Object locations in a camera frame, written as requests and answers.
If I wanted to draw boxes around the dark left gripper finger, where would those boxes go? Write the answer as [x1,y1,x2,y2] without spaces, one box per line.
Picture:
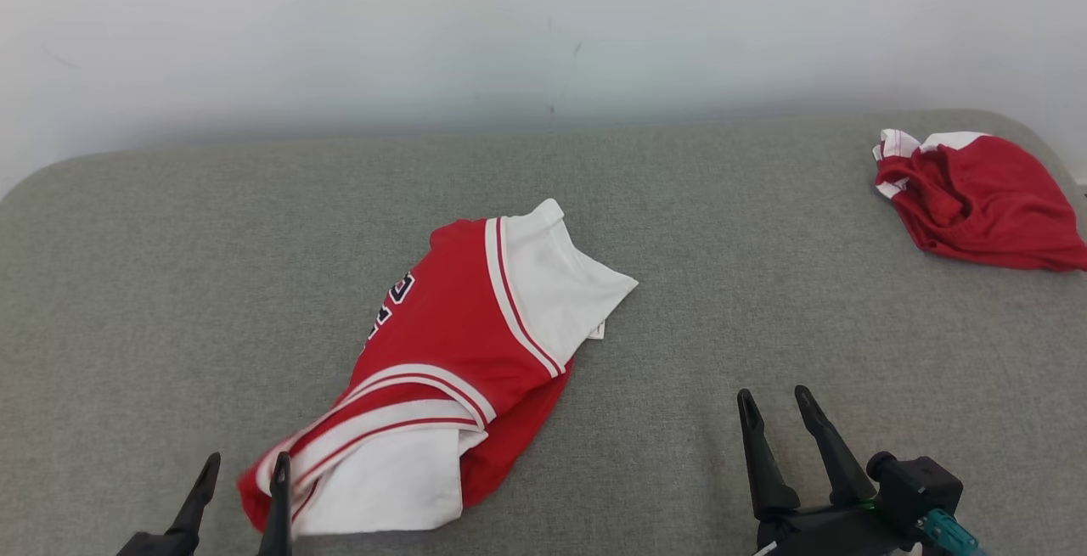
[259,452,294,556]
[166,452,222,537]

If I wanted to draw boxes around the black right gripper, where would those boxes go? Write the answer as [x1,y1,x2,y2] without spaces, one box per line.
[736,385,914,556]

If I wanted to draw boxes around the red and white jersey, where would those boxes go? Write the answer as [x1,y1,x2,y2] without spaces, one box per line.
[236,198,639,537]

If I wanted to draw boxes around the red basketball shorts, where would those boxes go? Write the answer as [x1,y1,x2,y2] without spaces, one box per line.
[872,129,1087,272]

